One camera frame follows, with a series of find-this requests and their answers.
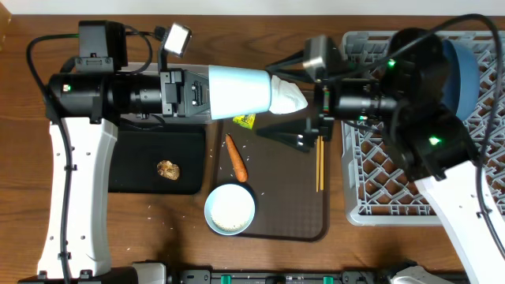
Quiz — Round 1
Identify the clear plastic bin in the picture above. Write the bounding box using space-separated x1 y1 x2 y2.
117 64 212 125

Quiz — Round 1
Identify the orange carrot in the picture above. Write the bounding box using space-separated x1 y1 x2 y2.
225 134 249 182

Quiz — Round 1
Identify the bowl of rice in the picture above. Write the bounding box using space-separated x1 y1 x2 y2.
204 184 256 236

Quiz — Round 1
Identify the left wooden chopstick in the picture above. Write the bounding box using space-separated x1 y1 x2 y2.
316 136 321 192

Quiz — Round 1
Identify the wooden chopstick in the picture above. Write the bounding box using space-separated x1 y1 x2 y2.
319 136 324 191
316 136 321 192

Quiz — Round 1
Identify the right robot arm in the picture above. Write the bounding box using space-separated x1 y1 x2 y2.
267 28 504 283

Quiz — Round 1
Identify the light blue cup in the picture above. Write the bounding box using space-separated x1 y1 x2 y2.
208 65 271 120

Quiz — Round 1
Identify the brown serving tray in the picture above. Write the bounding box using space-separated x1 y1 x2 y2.
214 109 329 242

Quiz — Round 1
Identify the right wooden chopstick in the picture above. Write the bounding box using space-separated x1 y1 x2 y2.
319 136 324 191

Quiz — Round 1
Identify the brown food scrap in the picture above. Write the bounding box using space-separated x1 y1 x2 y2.
157 160 181 181

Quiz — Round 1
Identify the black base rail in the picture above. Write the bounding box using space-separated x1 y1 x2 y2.
133 260 474 284

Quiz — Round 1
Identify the yellow snack wrapper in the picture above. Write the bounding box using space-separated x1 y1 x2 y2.
232 114 256 129

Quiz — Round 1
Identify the blue plate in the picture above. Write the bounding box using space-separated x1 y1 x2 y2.
442 39 480 121

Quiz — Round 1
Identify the white crumpled napkin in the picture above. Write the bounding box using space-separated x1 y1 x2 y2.
269 76 308 114

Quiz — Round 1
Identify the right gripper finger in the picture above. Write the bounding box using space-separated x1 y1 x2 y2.
256 118 316 152
265 50 315 84

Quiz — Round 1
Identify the black tray bin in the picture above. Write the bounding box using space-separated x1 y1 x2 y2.
109 125 206 195

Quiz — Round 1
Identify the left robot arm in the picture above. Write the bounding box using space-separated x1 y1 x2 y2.
28 21 208 283

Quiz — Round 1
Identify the grey dishwasher rack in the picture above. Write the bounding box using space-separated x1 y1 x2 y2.
340 31 504 226

